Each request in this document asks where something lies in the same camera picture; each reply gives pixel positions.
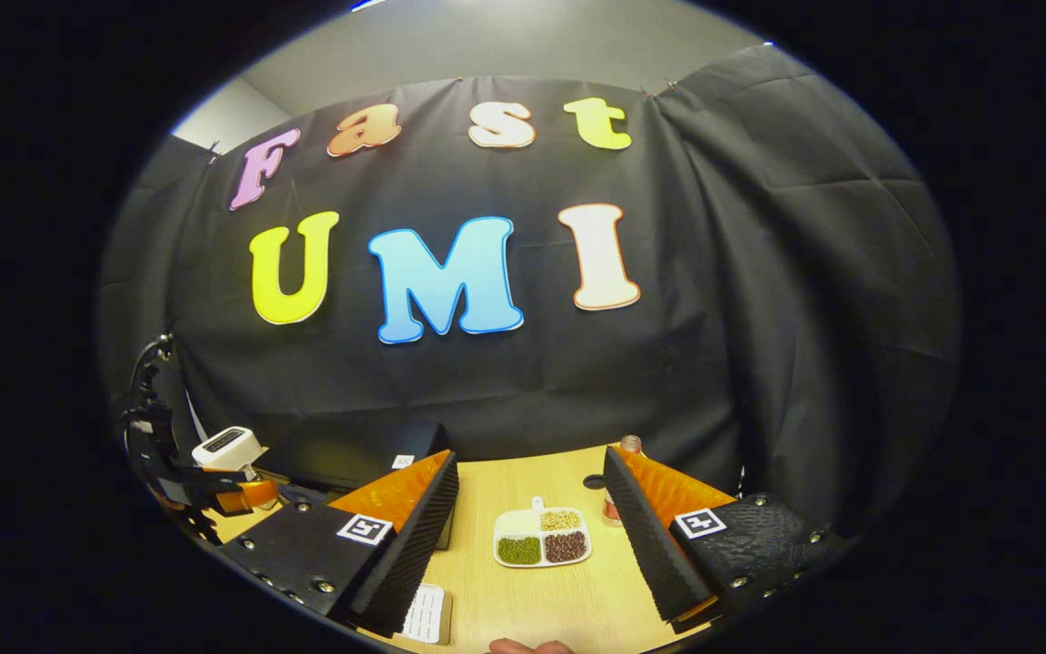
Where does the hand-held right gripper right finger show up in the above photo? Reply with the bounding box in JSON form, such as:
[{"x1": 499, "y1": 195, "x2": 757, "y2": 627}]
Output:
[{"x1": 603, "y1": 445, "x2": 851, "y2": 634}]

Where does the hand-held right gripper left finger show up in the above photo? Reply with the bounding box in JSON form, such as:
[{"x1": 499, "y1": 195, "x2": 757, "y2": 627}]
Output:
[{"x1": 214, "y1": 450, "x2": 460, "y2": 637}]

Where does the black electric oven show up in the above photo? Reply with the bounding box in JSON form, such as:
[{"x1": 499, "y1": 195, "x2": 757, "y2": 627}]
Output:
[{"x1": 260, "y1": 420, "x2": 456, "y2": 550}]

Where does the white toaster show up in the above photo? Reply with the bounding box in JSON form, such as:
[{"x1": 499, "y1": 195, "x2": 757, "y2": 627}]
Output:
[{"x1": 192, "y1": 426, "x2": 265, "y2": 473}]

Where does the clear bottle with red label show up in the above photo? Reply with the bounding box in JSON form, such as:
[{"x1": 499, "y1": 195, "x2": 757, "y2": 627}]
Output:
[{"x1": 601, "y1": 435, "x2": 645, "y2": 529}]

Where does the small white ridged tray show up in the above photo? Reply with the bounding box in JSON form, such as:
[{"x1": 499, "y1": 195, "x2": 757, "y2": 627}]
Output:
[{"x1": 400, "y1": 583, "x2": 453, "y2": 646}]

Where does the white divided plate with beans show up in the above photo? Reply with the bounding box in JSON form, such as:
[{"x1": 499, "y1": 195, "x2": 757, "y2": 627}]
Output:
[{"x1": 493, "y1": 497, "x2": 593, "y2": 570}]

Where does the black backdrop cloth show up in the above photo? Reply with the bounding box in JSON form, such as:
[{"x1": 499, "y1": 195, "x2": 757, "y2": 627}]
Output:
[{"x1": 96, "y1": 45, "x2": 964, "y2": 537}]

